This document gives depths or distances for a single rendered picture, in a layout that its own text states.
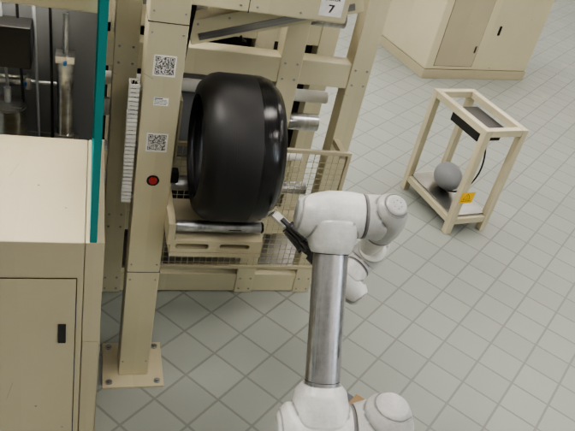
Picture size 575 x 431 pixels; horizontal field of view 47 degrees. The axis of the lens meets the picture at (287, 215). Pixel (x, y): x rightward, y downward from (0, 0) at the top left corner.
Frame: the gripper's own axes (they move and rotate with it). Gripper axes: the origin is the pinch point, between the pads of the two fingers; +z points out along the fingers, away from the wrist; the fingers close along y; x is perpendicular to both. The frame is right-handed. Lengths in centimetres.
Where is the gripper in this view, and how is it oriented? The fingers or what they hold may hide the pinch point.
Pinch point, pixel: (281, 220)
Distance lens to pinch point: 247.0
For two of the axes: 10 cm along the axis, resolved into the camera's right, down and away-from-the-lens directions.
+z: -7.1, -7.0, 1.0
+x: 6.5, -5.9, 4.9
